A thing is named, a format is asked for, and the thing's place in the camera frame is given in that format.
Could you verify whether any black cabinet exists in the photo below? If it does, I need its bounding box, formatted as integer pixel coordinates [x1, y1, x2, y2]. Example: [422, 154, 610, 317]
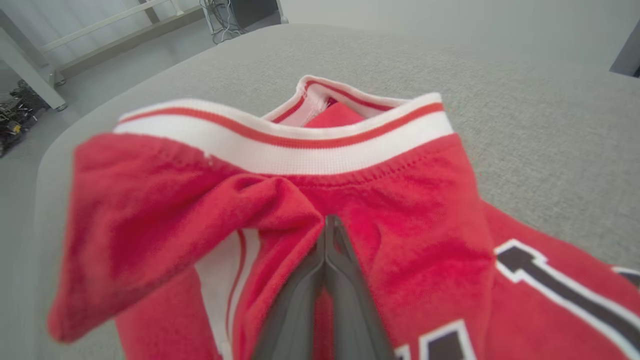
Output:
[227, 0, 281, 30]

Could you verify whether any dark machinery clutter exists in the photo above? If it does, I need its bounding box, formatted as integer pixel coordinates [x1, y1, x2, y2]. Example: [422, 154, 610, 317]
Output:
[0, 79, 51, 157]

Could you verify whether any dark grey panel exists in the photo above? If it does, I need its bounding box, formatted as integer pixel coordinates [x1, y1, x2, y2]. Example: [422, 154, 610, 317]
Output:
[609, 20, 640, 78]

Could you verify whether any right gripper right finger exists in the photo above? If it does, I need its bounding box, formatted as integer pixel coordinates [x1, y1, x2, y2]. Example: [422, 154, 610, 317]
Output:
[327, 216, 396, 360]

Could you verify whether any red jersey shirt white trim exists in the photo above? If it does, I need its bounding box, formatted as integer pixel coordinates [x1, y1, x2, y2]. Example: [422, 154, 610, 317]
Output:
[47, 75, 640, 360]

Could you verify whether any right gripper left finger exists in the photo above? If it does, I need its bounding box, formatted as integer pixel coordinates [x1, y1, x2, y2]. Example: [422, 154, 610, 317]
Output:
[251, 215, 330, 360]

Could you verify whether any white metal table frame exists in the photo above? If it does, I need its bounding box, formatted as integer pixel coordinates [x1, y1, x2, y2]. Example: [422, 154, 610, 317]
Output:
[0, 0, 206, 112]

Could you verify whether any tangled cable bundle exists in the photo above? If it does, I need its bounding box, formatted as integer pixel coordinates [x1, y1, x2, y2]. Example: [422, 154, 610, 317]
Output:
[200, 0, 236, 45]

